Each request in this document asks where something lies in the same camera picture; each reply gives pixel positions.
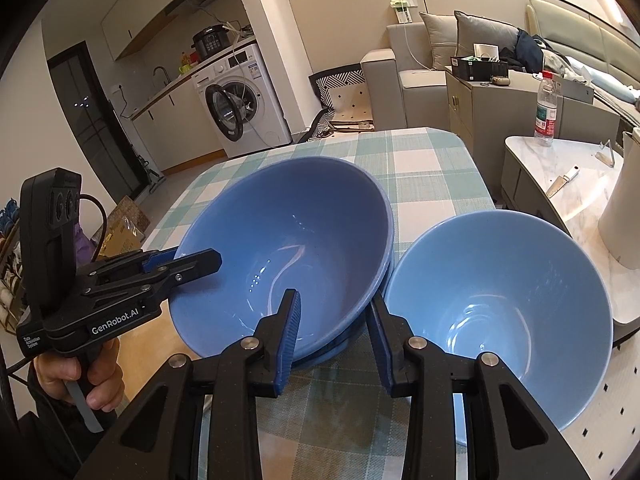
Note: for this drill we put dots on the yellow bottle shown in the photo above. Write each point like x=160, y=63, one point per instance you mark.
x=185, y=64

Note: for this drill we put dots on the dark-edged grey pillow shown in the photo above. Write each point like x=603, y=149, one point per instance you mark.
x=487, y=30

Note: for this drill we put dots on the dark glass door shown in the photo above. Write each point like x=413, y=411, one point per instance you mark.
x=95, y=120

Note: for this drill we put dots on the marble side table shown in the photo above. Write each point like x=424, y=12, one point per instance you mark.
x=575, y=220

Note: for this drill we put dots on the black storage box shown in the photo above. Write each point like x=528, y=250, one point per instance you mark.
x=475, y=71

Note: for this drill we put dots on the dark blue bowl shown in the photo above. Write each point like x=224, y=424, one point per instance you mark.
x=290, y=230
x=360, y=330

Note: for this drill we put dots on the black kitchen faucet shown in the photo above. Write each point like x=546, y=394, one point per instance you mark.
x=165, y=74

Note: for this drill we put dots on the light blue bowl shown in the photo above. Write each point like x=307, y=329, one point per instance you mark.
x=500, y=300

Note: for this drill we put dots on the grey sofa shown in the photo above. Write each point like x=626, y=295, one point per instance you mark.
x=390, y=90

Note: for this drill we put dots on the white upper kitchen cabinets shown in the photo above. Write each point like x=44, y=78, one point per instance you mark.
x=145, y=10

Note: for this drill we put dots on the wooden shoe rack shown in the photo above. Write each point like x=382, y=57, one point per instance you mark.
x=10, y=280

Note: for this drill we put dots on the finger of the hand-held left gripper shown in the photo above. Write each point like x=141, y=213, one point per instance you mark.
x=200, y=262
x=160, y=258

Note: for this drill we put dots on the black patterned cushion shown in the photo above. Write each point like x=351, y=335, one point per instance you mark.
x=340, y=77

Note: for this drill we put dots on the grey low cabinet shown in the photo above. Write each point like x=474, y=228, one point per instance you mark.
x=480, y=110

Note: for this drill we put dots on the black pressure cooker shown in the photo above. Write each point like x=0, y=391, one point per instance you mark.
x=210, y=40

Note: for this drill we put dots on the person's left hand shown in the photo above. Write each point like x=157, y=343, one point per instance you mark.
x=107, y=385

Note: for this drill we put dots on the white lower kitchen cabinets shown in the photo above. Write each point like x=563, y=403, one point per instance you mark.
x=170, y=130

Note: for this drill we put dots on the floor mop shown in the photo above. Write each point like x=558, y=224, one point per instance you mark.
x=152, y=175

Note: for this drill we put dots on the purple bag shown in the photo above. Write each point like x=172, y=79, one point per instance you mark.
x=82, y=245

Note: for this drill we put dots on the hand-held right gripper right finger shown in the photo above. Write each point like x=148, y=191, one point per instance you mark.
x=382, y=355

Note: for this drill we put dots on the white washing machine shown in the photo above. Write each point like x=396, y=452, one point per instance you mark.
x=260, y=110

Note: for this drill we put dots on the white kitchen cabinets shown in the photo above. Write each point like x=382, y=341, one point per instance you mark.
x=170, y=130
x=145, y=10

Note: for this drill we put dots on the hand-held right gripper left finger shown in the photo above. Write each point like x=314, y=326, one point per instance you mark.
x=290, y=340

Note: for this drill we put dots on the light grey pillow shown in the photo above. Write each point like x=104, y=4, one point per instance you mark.
x=440, y=42

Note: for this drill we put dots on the shoe rack with shoes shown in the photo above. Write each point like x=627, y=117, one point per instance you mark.
x=9, y=240

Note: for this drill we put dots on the cardboard box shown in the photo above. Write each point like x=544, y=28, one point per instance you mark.
x=122, y=230

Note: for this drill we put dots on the white electric kettle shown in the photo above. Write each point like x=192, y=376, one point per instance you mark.
x=622, y=210

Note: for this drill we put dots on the plastic water bottle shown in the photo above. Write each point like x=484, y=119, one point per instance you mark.
x=546, y=115

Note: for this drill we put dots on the cream plate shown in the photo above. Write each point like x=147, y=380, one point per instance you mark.
x=150, y=342

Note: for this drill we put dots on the person's left forearm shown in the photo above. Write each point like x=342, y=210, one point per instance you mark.
x=35, y=435

